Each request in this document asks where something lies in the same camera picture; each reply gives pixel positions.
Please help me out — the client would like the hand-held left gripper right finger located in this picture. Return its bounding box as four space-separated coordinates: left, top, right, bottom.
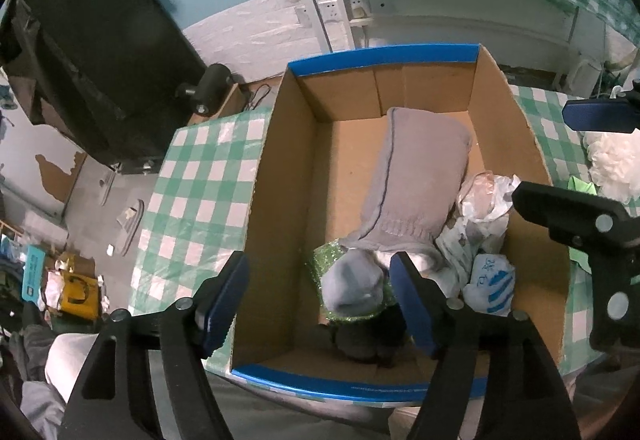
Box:
389 251 581 440

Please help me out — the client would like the clear plastic bag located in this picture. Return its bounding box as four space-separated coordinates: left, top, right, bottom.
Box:
457 171 521 221

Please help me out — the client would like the white mesh bath pouf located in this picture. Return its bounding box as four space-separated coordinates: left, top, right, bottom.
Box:
586 133 640 204

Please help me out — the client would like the white metal table frame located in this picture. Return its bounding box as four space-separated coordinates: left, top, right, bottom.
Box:
287 0 584 92

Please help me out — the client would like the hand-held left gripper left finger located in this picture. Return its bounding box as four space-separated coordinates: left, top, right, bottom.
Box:
62 251 251 440

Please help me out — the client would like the yellow box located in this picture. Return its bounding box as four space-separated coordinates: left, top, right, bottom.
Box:
56 270 104 321

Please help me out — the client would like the blue-sided cardboard box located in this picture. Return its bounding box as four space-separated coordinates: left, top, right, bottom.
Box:
230 43 573 404

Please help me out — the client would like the black cylinder device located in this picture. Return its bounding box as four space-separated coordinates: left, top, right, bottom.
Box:
176 64 234 115

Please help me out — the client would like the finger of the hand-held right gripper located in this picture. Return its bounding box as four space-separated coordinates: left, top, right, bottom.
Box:
511 180 640 352
561 79 640 132

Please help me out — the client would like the white printed plastic bag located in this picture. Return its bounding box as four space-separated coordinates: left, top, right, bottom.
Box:
435 214 509 297

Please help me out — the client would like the white packet with blue print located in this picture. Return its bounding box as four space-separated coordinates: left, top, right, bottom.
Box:
462 253 515 316

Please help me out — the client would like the black cable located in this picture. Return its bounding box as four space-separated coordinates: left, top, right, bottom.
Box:
242 82 274 111

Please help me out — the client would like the black plastic-covered furniture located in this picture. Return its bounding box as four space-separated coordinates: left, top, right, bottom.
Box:
0 0 209 169

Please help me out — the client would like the blue-grey sock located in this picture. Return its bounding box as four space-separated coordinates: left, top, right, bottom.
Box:
320 250 389 316

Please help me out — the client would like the black soft object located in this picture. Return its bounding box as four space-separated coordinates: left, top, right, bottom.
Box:
330 305 417 364

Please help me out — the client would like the blue printed box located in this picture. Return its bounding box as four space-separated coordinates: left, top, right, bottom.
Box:
22 245 49 301

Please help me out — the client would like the green paper sheet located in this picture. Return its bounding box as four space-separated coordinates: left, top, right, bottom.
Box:
567 176 599 195

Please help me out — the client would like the person's leg in grey trousers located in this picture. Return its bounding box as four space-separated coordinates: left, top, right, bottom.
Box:
20 329 103 440

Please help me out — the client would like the green glitter item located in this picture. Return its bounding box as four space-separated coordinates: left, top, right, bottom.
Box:
306 243 401 324

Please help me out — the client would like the grey knitted cloth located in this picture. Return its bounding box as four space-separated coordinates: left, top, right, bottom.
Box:
342 107 474 272

